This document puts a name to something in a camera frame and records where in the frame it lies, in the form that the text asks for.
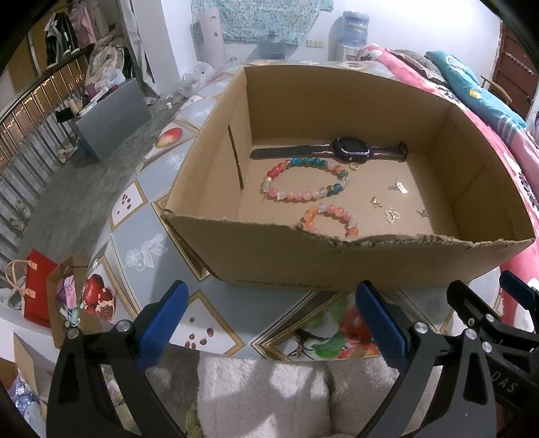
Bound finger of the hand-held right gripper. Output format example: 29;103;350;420
500;271;539;333
446;280;506;338

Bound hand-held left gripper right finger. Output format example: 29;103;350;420
354;281;500;438

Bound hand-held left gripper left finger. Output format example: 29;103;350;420
45;280;190;438

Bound cardboard box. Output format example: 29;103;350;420
160;63;536;293

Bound pink beaded bracelet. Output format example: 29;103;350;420
300;204;360;240

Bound multicolour beaded bracelet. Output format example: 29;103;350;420
261;156;352;204

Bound brown paper bag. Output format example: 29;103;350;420
46;254;91;338

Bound pink floral blanket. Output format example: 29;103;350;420
358;42;539;329

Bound white fluffy cloth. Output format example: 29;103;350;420
147;356;405;438

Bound red paper bag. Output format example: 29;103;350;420
6;248;60;329

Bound small cardboard carton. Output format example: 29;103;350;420
0;333;55;422

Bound dark blue smart watch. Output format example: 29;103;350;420
250;135;409;165

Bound wooden chair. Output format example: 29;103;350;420
480;75;513;106

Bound teal pillow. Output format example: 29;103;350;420
425;51;527;129

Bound grey box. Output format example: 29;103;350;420
71;77;152;163

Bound brown wooden door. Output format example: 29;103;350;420
490;21;539;119

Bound metal stair railing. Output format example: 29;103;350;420
0;44;95;253

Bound white plastic bag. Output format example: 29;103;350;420
175;61;217;95

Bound beige clothes pile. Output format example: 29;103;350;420
86;36;127;91

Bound white water dispenser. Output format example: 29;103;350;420
334;42;363;64

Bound white cylindrical roll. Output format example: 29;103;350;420
198;8;226;68

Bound blue water bottle with label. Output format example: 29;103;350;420
339;10;371;48

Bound wooden wardrobe door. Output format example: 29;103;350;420
8;36;45;91

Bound plain blue water bottle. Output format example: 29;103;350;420
258;31;291;60

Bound black and white jacket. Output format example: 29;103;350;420
44;10;81;66

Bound pink hanging garment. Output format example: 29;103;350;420
69;2;99;47

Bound floral hanging cloth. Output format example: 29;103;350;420
191;0;333;45

